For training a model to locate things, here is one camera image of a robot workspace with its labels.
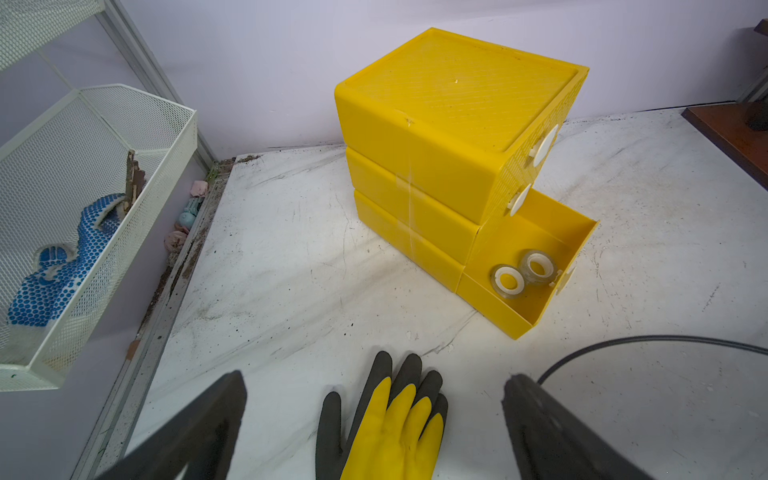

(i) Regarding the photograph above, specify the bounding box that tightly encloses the yellow drawer cabinet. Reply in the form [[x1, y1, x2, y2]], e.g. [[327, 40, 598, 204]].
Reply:
[[334, 26, 590, 295]]

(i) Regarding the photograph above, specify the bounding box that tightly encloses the yellow black work glove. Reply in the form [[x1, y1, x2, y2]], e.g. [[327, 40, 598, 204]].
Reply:
[[315, 351, 448, 479]]

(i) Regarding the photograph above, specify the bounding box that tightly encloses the white mesh two-tier rack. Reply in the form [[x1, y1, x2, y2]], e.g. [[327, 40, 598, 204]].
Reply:
[[0, 0, 199, 394]]

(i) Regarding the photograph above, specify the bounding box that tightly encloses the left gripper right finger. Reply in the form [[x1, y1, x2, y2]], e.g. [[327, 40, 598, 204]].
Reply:
[[502, 374, 650, 480]]

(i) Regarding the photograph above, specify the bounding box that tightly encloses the brown wooden step shelf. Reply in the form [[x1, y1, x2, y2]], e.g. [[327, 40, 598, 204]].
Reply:
[[682, 17, 768, 192]]

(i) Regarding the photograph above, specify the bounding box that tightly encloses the yellow top drawer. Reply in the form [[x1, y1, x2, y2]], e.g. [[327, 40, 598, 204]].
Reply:
[[479, 66, 589, 224]]

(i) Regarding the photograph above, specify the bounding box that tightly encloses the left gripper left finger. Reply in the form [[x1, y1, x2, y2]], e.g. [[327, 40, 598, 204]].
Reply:
[[100, 370, 247, 479]]

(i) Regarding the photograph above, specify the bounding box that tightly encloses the clear tape roll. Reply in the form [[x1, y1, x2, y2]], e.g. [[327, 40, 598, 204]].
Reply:
[[490, 264, 526, 299], [518, 249, 559, 286]]

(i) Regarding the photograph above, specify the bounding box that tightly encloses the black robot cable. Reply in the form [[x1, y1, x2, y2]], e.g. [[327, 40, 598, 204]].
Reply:
[[535, 334, 768, 386]]

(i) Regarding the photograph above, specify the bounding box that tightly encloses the blue item in rack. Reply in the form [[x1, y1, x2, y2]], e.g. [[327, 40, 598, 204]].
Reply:
[[8, 193, 125, 328]]

